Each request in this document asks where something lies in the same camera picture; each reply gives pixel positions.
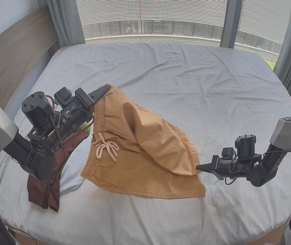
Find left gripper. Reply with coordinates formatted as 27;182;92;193
54;84;112;144

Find pale grey garment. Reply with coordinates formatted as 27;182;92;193
58;136;93;195

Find green garment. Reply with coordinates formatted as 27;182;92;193
80;121;94;135

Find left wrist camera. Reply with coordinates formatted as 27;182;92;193
54;87;75;110

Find bed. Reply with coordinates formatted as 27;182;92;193
0;5;291;245

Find black cable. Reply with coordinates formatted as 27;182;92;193
1;219;35;239

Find brown garment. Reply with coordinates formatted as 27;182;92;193
27;131;90;212

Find window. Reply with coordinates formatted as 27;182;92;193
74;0;291;61

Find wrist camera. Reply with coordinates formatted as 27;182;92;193
54;87;75;110
221;147;236;161

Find tan shorts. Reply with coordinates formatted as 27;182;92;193
80;84;206;200

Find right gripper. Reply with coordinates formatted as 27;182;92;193
195;155;235;181

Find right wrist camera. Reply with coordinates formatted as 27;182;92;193
221;147;236;161

